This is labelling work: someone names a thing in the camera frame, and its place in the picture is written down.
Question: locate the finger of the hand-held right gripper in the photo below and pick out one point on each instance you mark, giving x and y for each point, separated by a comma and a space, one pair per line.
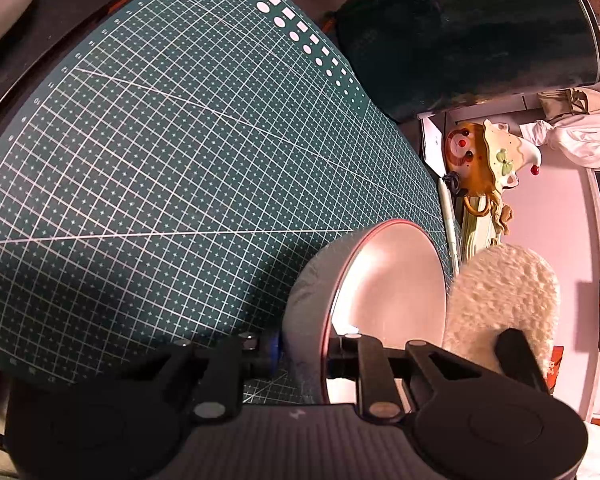
520, 355

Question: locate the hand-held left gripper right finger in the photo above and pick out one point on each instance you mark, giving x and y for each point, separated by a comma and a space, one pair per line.
342, 355

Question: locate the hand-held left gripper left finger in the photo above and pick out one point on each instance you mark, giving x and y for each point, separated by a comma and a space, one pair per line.
276, 352

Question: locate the white loofah sponge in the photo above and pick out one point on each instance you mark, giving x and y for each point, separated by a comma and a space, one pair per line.
505, 290

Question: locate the white ceramic bowl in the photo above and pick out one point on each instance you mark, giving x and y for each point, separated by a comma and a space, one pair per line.
390, 285

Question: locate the white pen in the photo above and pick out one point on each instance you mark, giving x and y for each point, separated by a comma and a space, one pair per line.
449, 220

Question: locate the green cutting mat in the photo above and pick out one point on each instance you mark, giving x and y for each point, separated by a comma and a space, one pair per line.
180, 185

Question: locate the orange cat teapot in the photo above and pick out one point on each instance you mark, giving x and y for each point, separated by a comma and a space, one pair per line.
505, 155

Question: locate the white hanging cloth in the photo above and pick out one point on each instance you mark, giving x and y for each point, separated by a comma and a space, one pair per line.
585, 142

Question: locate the white note paper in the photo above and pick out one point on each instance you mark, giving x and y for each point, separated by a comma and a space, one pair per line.
432, 145

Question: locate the beige hanging bag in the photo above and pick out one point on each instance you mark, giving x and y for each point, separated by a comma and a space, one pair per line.
572, 102

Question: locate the dark green kettle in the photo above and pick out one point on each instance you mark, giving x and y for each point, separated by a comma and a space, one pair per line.
470, 35

